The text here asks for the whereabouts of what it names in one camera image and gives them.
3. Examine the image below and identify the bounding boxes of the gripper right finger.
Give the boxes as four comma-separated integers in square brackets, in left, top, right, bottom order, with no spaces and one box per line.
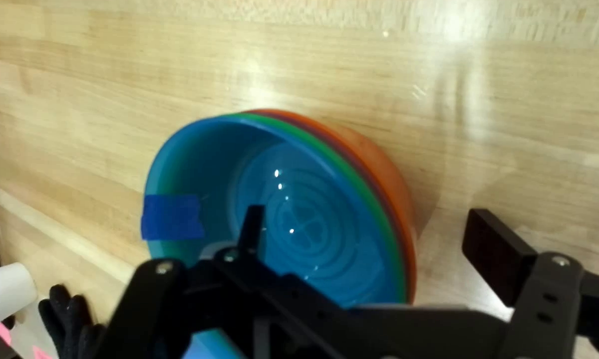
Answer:
[461,208,599,359]

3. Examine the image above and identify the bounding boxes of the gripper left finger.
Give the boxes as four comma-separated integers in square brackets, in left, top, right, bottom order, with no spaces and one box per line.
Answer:
[94,204,352,359]

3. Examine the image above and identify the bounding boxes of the black glove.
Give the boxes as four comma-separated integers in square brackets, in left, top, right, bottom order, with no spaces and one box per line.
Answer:
[38,284,107,359]

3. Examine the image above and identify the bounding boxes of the blue tape strip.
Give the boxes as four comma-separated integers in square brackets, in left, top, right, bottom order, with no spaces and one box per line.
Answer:
[141,194,204,241]

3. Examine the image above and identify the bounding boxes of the white tube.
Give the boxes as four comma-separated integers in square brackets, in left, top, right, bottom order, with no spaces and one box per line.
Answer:
[0,262,38,333]

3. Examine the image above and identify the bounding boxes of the stack of coloured plastic bowls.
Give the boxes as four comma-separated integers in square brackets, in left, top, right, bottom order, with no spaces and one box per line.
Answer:
[143,109,419,359]

